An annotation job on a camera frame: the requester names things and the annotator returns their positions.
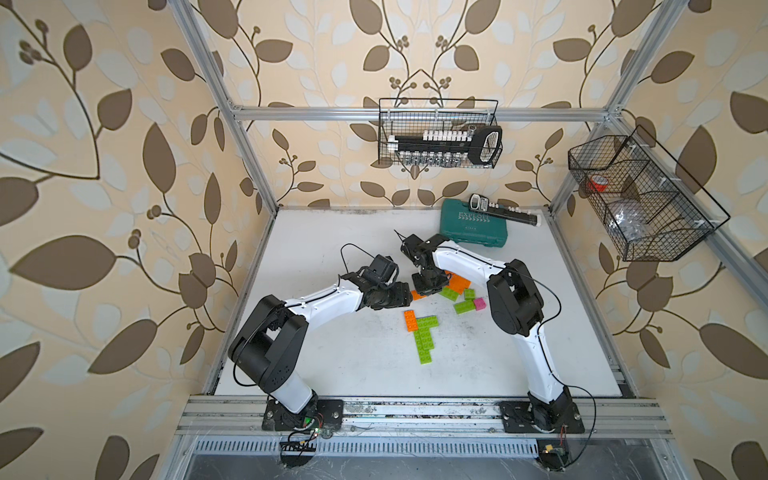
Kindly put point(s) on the clear plastic bag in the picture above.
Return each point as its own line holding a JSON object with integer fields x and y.
{"x": 626, "y": 221}

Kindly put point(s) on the wire basket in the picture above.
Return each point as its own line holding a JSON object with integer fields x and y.
{"x": 681, "y": 212}
{"x": 412, "y": 116}

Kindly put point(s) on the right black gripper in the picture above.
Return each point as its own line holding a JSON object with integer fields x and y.
{"x": 425, "y": 290}

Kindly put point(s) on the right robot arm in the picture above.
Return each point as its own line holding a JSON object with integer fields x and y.
{"x": 515, "y": 304}

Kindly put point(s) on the red tape roll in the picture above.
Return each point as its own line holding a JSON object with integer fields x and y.
{"x": 597, "y": 183}

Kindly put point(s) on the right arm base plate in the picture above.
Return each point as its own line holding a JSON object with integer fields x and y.
{"x": 535, "y": 417}

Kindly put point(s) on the green tool case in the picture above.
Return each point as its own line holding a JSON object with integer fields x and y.
{"x": 461, "y": 225}

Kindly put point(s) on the socket rail on case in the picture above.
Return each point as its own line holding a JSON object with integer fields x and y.
{"x": 481, "y": 204}

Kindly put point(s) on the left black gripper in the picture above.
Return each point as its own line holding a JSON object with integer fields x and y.
{"x": 402, "y": 296}

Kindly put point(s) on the right wire basket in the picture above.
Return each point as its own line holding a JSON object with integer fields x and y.
{"x": 681, "y": 212}

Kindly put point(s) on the back wire basket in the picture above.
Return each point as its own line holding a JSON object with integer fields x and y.
{"x": 412, "y": 116}

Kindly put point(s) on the aluminium front rail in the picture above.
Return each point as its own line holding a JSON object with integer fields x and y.
{"x": 427, "y": 417}

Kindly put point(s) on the socket rail in basket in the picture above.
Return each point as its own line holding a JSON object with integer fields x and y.
{"x": 476, "y": 147}

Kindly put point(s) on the green brick lowest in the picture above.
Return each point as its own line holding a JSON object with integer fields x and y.
{"x": 424, "y": 356}

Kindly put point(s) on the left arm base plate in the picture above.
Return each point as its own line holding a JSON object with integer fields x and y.
{"x": 323, "y": 416}

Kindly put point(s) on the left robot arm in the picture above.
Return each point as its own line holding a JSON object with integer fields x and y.
{"x": 268, "y": 345}

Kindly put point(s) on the green brick long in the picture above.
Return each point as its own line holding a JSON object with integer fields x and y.
{"x": 449, "y": 294}
{"x": 427, "y": 339}

